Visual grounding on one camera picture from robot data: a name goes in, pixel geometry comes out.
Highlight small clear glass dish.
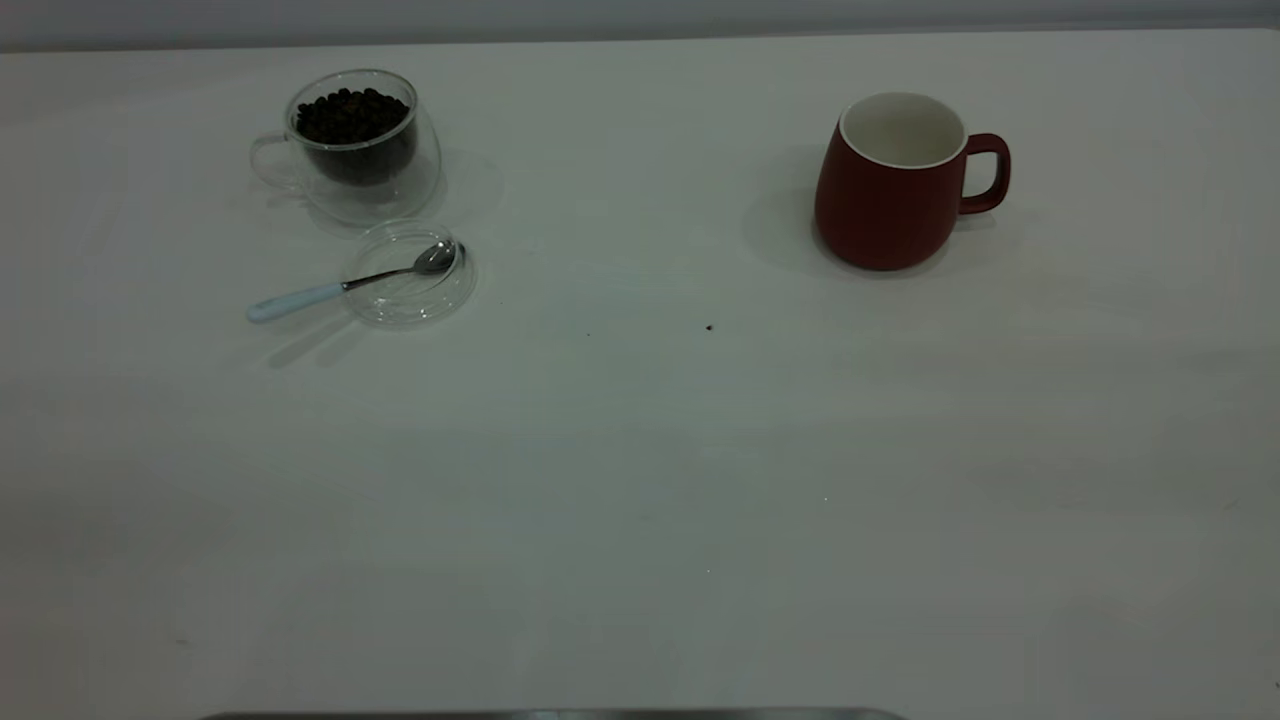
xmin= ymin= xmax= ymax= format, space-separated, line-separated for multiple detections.
xmin=342 ymin=219 xmax=478 ymax=328

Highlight dark coffee beans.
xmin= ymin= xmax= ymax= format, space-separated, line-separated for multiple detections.
xmin=295 ymin=87 xmax=418 ymax=186

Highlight clear glass cup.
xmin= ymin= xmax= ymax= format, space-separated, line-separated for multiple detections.
xmin=249 ymin=68 xmax=443 ymax=226

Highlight metal spoon with pale-blue handle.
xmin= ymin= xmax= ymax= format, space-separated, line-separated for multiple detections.
xmin=247 ymin=240 xmax=459 ymax=324

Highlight red ceramic mug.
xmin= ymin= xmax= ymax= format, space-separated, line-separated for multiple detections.
xmin=814 ymin=92 xmax=1012 ymax=272

